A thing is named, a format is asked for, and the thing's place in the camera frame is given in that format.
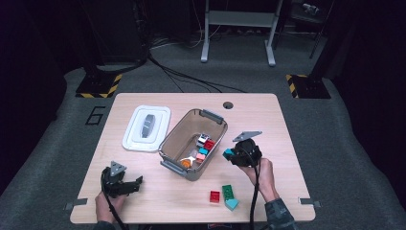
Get white bin lid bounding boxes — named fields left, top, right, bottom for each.
left=122, top=104, right=172, bottom=153

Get hand-held gripper cable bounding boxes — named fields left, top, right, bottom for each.
left=243, top=151, right=261, bottom=230
left=100, top=169, right=129, bottom=230

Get transparent brown storage bin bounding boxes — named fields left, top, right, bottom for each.
left=158, top=108, right=229, bottom=182

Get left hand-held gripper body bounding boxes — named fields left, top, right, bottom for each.
left=101, top=160, right=135, bottom=198

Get small camera on stand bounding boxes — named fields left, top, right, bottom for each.
left=301, top=2, right=320, bottom=16

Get small white toy car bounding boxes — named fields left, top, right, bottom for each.
left=195, top=133, right=210, bottom=148

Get person's left hand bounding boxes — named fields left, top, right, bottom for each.
left=95, top=191, right=127, bottom=223

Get green toy brick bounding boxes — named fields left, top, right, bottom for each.
left=221, top=184, right=235, bottom=200

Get light teal heart-shaped brick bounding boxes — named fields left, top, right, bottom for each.
left=224, top=197, right=239, bottom=212

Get left hand-held gripper cable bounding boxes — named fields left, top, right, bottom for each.
left=100, top=169, right=129, bottom=230

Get striped stand base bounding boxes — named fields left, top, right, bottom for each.
left=285, top=74, right=332, bottom=100
left=75, top=73, right=124, bottom=99

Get black floor cables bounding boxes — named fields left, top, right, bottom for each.
left=95, top=32, right=248, bottom=94

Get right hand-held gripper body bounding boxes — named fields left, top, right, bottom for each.
left=231, top=130, right=263, bottom=168

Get grey table corner bracket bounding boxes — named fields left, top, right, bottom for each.
left=63, top=197, right=89, bottom=211
left=298, top=196, right=323, bottom=209

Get right hand-held gripper cable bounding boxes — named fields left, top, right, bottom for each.
left=243, top=151, right=261, bottom=230

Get white metal desk frame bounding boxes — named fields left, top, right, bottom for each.
left=200, top=0, right=284, bottom=67

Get black cabinet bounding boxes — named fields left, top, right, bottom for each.
left=79, top=0, right=151, bottom=65

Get small red object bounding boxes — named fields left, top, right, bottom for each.
left=207, top=223, right=234, bottom=230

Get person's right hand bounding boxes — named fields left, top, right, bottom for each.
left=237, top=157, right=276, bottom=203

